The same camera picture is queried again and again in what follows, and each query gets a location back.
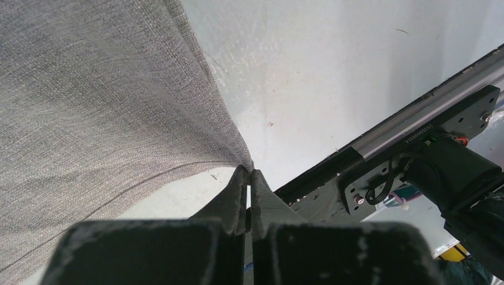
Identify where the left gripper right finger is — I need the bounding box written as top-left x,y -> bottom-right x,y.
250,170 -> 444,284

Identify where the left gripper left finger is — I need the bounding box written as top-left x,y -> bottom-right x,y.
42,166 -> 248,284

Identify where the grey cloth napkin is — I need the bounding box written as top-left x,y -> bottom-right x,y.
1,1 -> 253,284

